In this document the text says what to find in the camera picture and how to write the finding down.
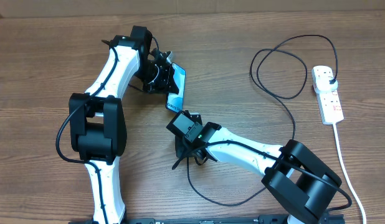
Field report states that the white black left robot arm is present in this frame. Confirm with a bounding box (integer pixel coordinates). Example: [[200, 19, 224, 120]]
[[55, 26, 186, 223]]

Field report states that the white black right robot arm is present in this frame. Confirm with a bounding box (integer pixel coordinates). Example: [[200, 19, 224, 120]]
[[167, 111, 352, 223]]

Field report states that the white charger plug adapter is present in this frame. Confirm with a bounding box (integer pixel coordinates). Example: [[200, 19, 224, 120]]
[[313, 76, 338, 94]]

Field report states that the white power strip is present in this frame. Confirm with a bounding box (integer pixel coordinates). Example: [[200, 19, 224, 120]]
[[311, 65, 344, 125]]

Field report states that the cardboard back panel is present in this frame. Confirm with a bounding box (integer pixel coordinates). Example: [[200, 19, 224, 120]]
[[0, 0, 385, 18]]

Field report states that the white power strip cord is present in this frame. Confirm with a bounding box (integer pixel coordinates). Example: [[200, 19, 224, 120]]
[[331, 122, 368, 224]]

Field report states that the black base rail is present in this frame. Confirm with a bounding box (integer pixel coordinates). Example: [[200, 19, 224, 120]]
[[69, 213, 345, 224]]

